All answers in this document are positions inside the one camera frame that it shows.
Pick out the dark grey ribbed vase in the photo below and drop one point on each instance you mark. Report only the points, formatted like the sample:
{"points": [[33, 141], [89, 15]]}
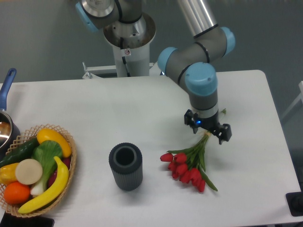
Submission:
{"points": [[126, 163]]}

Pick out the black device at edge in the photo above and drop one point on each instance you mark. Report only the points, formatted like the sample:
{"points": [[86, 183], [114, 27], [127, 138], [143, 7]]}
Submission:
{"points": [[295, 203]]}

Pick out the orange fruit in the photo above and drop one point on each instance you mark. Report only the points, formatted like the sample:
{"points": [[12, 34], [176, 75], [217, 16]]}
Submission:
{"points": [[16, 193]]}

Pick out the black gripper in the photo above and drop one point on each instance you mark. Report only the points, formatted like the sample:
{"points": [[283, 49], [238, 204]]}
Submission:
{"points": [[222, 131]]}

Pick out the blue handled saucepan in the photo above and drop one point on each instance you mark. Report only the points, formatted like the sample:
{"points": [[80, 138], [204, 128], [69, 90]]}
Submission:
{"points": [[8, 130]]}

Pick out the yellow banana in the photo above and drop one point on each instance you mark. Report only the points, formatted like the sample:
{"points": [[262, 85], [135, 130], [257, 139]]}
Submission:
{"points": [[51, 193]]}

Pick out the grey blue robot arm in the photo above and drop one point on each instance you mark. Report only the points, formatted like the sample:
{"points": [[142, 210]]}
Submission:
{"points": [[190, 68]]}

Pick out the yellow bell pepper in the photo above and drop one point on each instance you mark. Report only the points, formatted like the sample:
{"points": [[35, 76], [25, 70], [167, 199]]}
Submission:
{"points": [[7, 174]]}

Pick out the black object bottom left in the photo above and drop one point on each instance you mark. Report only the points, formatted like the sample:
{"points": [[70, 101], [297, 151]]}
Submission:
{"points": [[12, 221]]}

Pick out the dark red vegetable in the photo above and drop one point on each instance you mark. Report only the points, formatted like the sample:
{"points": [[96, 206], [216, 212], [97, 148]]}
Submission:
{"points": [[67, 162]]}

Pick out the round beige disc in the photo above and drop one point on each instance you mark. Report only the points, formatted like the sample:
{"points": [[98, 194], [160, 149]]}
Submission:
{"points": [[28, 171]]}

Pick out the dark green cucumber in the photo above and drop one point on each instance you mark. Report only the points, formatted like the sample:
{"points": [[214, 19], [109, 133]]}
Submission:
{"points": [[22, 152]]}

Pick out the red tulip bouquet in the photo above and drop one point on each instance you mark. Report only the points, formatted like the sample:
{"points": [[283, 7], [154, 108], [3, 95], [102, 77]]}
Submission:
{"points": [[188, 165]]}

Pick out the white frame at right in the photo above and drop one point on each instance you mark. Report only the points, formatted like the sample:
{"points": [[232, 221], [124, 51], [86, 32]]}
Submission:
{"points": [[295, 106]]}

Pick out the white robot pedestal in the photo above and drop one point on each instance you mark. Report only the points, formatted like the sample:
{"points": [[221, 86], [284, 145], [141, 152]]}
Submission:
{"points": [[131, 48]]}

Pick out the green bok choy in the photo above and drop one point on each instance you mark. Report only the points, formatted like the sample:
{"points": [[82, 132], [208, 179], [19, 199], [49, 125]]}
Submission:
{"points": [[45, 154]]}

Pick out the woven wicker basket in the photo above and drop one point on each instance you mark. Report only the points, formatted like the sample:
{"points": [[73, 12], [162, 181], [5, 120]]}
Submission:
{"points": [[72, 154]]}

